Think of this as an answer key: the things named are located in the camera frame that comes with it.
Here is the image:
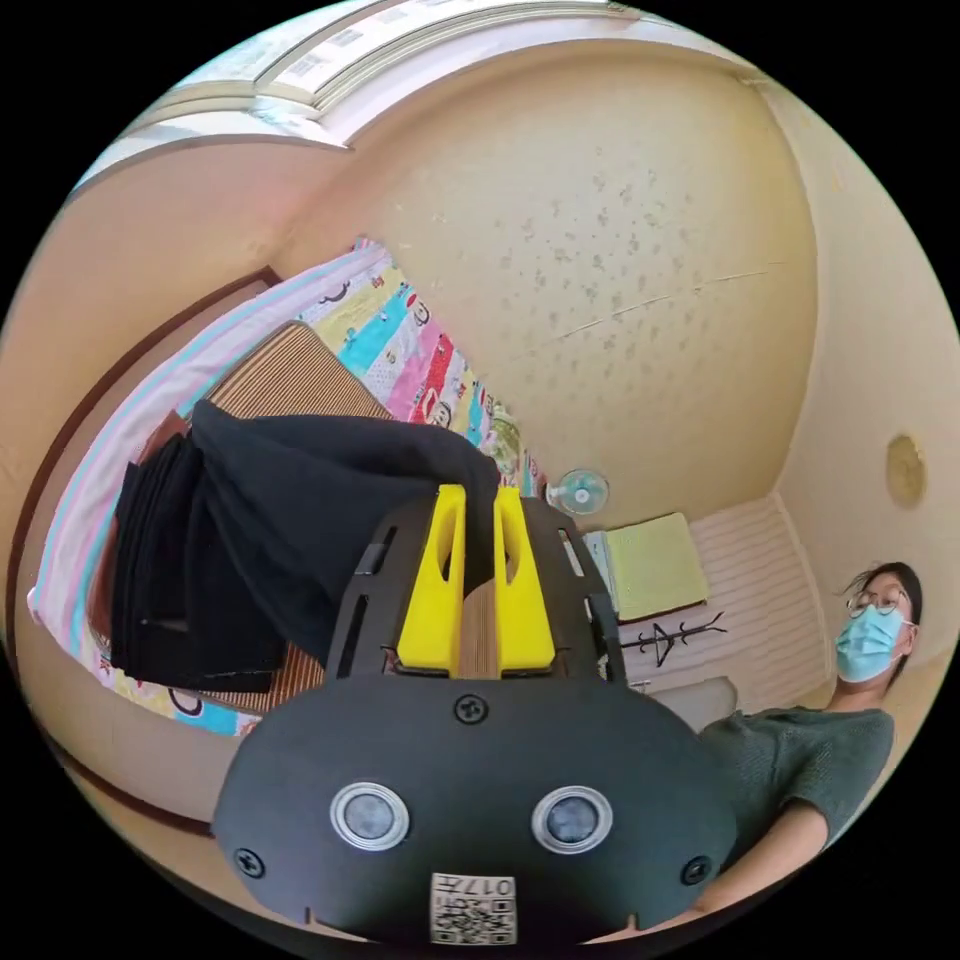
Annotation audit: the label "person's left forearm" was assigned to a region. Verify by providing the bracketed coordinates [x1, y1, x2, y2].
[693, 794, 830, 918]

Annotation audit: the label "person's body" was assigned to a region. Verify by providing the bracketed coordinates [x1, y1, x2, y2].
[695, 560, 925, 849]

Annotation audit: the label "window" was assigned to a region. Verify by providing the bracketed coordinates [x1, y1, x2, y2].
[71, 0, 680, 198]

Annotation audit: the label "black pants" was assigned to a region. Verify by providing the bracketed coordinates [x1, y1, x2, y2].
[188, 399, 503, 670]

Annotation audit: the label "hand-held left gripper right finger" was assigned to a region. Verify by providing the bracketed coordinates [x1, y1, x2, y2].
[492, 486, 558, 671]

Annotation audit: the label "black coat rack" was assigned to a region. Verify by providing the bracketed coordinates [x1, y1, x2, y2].
[617, 610, 730, 670]

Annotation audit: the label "bed with woven mat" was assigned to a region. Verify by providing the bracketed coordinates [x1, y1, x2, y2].
[26, 235, 550, 741]

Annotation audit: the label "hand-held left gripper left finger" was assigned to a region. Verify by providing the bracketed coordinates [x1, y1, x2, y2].
[396, 484, 469, 670]

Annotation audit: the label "small white fan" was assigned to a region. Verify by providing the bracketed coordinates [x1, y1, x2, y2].
[546, 468, 611, 516]

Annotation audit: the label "pile of clothes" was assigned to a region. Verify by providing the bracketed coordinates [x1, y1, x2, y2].
[110, 433, 291, 694]

